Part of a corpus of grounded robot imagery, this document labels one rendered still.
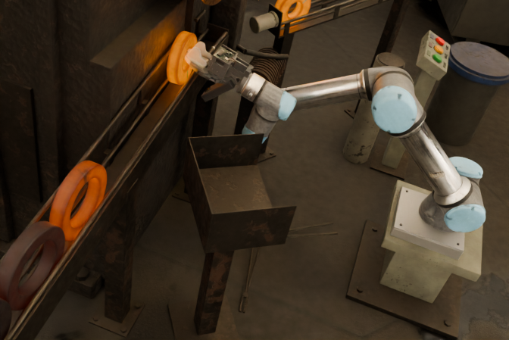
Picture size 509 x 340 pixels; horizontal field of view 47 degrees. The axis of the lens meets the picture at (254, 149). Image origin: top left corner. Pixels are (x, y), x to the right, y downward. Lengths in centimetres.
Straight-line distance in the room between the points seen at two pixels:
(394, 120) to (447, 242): 55
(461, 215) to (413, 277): 43
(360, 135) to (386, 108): 100
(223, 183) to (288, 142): 118
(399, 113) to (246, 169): 43
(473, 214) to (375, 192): 83
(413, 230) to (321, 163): 77
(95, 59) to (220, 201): 46
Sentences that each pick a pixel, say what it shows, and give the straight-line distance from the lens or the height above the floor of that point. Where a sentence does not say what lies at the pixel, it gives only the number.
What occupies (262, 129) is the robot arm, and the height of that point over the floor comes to 63.
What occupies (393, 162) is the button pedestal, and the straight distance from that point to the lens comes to 272.
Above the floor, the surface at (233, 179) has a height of 61.
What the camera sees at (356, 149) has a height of 8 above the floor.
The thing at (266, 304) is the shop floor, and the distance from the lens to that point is 207.
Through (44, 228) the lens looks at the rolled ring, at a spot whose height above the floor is 74.
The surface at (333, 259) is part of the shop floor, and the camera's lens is 226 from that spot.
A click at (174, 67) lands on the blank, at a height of 76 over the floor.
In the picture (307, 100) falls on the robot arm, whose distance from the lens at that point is 178.
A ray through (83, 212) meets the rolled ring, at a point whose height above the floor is 62.
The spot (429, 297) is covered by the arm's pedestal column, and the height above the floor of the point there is 5.
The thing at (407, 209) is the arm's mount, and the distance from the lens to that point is 206.
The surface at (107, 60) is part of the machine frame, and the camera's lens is 146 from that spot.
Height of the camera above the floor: 167
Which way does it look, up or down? 40 degrees down
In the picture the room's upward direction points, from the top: 13 degrees clockwise
